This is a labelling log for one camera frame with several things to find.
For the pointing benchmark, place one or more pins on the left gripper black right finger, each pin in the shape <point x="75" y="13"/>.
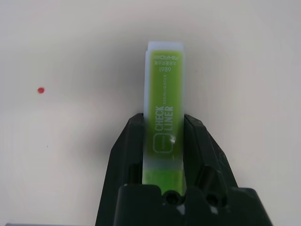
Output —
<point x="204" y="150"/>

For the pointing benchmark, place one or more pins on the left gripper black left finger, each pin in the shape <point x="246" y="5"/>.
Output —
<point x="127" y="150"/>

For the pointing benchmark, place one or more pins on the green highlighter pen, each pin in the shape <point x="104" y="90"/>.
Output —
<point x="164" y="94"/>

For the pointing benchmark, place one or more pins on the small red dot sticker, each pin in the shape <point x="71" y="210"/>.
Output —
<point x="41" y="90"/>

